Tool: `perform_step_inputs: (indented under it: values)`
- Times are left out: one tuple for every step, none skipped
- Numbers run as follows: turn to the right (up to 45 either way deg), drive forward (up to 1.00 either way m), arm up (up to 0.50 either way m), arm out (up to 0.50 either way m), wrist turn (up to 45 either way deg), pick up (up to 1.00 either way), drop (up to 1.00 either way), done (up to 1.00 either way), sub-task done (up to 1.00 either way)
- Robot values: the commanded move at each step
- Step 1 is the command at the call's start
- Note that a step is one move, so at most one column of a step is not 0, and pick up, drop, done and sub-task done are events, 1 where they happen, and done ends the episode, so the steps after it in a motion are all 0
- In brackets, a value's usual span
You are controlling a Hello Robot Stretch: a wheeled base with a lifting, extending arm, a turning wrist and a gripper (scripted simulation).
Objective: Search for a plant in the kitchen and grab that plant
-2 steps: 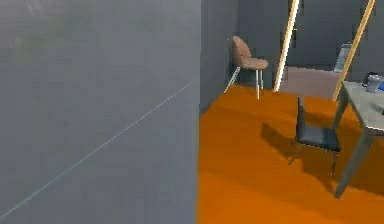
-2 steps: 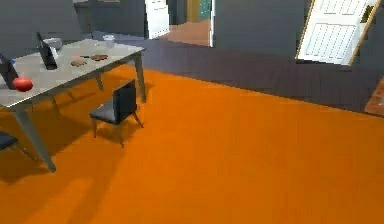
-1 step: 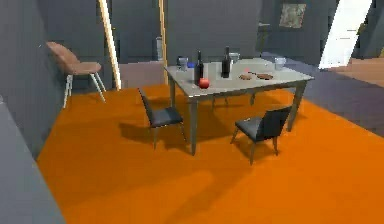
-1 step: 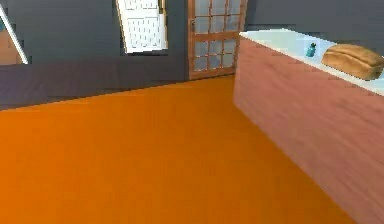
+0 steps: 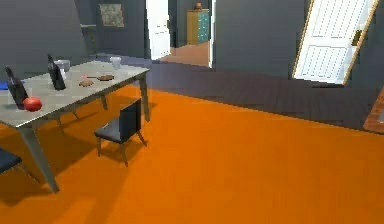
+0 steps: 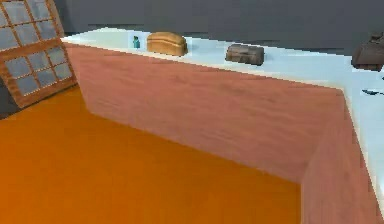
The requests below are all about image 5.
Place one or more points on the black dining chair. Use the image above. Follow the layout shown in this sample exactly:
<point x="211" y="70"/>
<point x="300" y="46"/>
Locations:
<point x="7" y="160"/>
<point x="124" y="124"/>

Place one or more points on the yellow teal chest of drawers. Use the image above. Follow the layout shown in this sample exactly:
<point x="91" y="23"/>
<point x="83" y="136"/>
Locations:
<point x="198" y="26"/>

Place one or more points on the white open door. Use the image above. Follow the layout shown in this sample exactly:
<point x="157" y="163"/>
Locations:
<point x="158" y="28"/>

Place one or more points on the white cup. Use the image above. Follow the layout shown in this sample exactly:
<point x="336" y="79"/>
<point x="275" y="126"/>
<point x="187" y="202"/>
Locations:
<point x="115" y="62"/>

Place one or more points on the brown round vase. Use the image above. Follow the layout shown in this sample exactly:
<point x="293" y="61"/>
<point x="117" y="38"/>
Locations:
<point x="198" y="5"/>

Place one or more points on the grey dining table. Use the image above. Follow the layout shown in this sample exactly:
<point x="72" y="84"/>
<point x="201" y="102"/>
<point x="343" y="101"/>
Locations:
<point x="83" y="90"/>

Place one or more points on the pink small utensil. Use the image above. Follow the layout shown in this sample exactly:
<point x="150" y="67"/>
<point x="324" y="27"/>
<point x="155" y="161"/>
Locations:
<point x="84" y="76"/>

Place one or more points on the grey side table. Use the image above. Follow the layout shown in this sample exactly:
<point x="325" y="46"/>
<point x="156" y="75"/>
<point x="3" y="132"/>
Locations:
<point x="89" y="36"/>

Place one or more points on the dark wine bottle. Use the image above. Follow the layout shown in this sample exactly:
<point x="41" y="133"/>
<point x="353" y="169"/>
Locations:
<point x="16" y="89"/>
<point x="56" y="75"/>

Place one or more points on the white panel door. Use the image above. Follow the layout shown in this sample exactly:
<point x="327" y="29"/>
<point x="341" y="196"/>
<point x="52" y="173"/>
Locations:
<point x="330" y="40"/>

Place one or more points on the red apple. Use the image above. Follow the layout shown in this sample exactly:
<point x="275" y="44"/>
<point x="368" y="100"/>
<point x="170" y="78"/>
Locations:
<point x="32" y="104"/>

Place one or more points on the blue flat object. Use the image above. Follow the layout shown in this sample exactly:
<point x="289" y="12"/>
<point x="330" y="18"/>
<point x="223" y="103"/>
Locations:
<point x="2" y="85"/>

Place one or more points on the framed wall picture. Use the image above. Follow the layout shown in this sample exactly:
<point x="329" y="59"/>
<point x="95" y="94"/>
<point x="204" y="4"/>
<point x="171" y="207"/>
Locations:
<point x="111" y="15"/>

